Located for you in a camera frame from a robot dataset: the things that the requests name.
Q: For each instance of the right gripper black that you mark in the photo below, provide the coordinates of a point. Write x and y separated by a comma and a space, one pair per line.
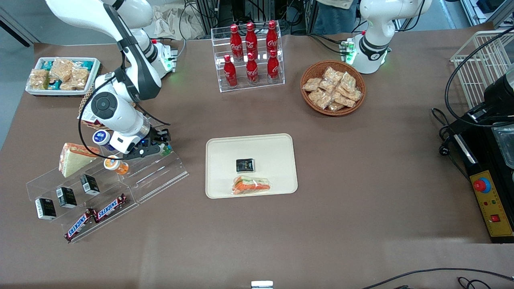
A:
158, 135

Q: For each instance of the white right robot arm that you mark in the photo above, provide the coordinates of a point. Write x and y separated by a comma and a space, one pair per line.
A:
132, 76

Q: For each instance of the orange gum bottle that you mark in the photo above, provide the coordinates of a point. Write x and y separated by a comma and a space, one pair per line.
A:
114, 164

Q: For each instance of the blue gum bottle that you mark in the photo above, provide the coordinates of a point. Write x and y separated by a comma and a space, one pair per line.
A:
100, 137

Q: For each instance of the white rectangular snack tray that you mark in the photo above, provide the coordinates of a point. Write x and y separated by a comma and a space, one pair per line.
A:
90, 82

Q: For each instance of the beige serving tray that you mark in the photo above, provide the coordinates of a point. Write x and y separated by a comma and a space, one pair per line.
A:
273, 160

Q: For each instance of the clear acrylic step shelf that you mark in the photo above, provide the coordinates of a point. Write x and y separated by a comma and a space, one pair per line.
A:
160, 176

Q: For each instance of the red white biscuit box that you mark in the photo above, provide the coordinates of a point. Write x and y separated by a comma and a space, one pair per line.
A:
90, 119

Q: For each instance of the Snickers chocolate bar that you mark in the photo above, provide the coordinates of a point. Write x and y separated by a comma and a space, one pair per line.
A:
110, 207
79, 224

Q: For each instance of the small black carton box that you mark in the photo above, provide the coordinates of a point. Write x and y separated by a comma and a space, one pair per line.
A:
66, 197
45, 208
90, 184

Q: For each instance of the small flat black packet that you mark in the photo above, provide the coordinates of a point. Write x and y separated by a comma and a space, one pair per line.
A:
245, 165

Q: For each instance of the oval wicker basket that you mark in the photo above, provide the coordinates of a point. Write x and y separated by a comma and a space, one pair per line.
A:
85, 105

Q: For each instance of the large wrapped triangle sandwich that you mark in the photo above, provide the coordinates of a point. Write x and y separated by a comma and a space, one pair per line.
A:
74, 160

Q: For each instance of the wrapped sandwich with orange filling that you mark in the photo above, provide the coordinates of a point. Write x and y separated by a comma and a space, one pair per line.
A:
251, 186

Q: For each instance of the red Coca-Cola bottle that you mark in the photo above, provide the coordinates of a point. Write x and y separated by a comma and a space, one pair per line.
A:
251, 71
251, 40
273, 67
272, 38
236, 42
230, 73

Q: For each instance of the clear-wrapped rice crisp packet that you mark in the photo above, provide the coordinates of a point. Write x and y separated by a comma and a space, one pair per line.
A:
320, 98
39, 79
335, 106
78, 79
312, 84
356, 95
345, 100
332, 75
62, 67
347, 81

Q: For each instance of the teal snack packet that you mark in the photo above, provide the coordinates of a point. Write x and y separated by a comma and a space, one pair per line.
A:
86, 64

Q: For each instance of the crumpled beige paper bag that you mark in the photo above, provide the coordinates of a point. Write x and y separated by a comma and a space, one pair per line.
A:
172, 24

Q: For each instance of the clear acrylic bottle rack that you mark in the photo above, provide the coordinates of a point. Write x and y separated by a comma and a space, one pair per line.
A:
277, 80

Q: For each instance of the round wicker basket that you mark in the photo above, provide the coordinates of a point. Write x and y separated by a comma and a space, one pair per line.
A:
309, 68

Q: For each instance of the person in blue jeans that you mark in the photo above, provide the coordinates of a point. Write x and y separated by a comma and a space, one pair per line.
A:
333, 18

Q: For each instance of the black sealing machine yellow panel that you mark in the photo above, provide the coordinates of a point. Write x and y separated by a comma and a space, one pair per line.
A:
482, 160

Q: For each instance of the clear plastic container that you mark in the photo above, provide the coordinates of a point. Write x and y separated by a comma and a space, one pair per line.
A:
505, 146

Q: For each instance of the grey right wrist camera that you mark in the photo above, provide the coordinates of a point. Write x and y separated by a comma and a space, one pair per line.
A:
140, 153

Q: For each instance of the silver metal bracket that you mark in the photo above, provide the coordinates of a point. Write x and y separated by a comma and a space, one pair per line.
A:
262, 285

